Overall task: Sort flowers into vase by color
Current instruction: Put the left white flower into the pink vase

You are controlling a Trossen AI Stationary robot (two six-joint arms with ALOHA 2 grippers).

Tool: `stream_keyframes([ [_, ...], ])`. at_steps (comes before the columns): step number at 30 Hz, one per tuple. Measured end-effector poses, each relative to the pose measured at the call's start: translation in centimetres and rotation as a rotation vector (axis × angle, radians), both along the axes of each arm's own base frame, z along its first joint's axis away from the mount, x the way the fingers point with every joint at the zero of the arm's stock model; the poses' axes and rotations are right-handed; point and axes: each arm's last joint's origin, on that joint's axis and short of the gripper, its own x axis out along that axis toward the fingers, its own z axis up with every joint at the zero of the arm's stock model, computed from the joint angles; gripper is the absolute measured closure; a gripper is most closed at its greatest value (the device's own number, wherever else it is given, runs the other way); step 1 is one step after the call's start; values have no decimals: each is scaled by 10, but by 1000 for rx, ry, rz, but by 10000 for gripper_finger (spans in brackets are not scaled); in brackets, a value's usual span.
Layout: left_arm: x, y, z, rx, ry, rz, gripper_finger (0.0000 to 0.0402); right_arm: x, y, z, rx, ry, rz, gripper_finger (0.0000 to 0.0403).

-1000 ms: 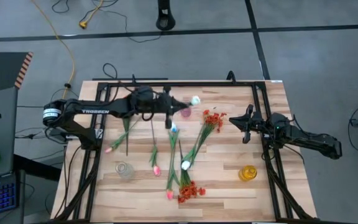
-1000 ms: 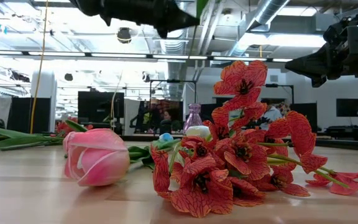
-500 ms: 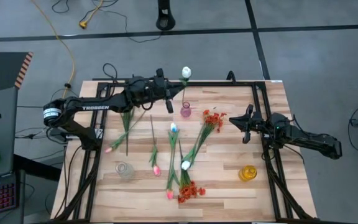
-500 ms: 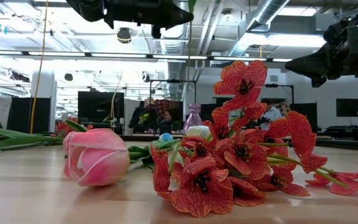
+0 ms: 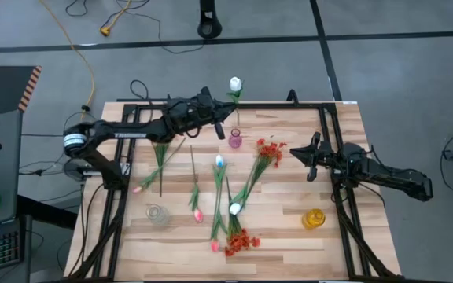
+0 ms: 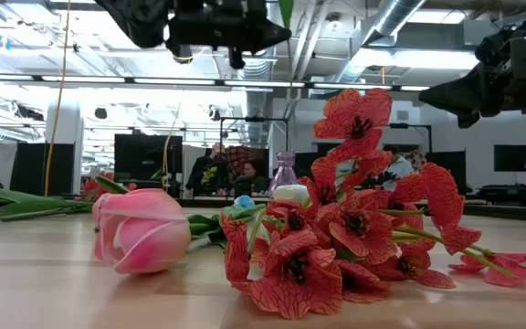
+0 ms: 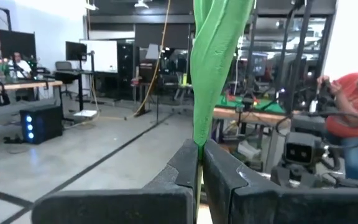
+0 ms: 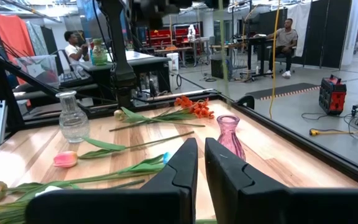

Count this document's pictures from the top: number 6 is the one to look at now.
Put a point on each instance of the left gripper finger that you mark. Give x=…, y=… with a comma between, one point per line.
x=263, y=34

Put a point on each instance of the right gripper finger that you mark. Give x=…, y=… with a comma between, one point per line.
x=459, y=93

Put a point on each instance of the orange artificial flower bunch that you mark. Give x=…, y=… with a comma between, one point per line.
x=93, y=186
x=290, y=269

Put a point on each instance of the pink artificial tulip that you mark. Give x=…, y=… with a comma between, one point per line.
x=142, y=233

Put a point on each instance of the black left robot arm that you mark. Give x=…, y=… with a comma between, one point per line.
x=130, y=20

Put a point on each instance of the pink glass vase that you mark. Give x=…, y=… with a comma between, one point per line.
x=284, y=173

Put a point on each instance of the rectangular ceiling light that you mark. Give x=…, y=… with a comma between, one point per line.
x=409, y=59

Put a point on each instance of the long ceiling light strip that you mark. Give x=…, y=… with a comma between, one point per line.
x=176, y=81

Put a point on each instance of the black panel with lights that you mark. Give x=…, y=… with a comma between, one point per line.
x=450, y=157

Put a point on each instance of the floral cloth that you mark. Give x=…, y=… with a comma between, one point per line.
x=416, y=160

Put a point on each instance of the person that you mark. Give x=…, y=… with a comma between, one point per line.
x=208, y=173
x=400, y=169
x=255, y=176

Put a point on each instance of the black desk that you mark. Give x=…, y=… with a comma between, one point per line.
x=505, y=188

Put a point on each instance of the red patterned cloth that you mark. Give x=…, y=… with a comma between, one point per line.
x=240, y=157

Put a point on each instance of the black box panel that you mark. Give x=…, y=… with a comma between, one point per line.
x=308, y=162

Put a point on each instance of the large black monitor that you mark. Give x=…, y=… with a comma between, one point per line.
x=144, y=155

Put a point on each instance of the black partition panel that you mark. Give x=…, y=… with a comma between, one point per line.
x=39, y=169

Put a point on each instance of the black tube frame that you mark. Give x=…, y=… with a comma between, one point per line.
x=411, y=125
x=254, y=119

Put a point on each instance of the ribbed silver duct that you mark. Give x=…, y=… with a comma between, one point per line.
x=256, y=105

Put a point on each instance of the small black wall monitor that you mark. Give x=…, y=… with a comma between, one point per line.
x=514, y=157

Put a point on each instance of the smooth silver ceiling duct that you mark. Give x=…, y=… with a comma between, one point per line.
x=397, y=13

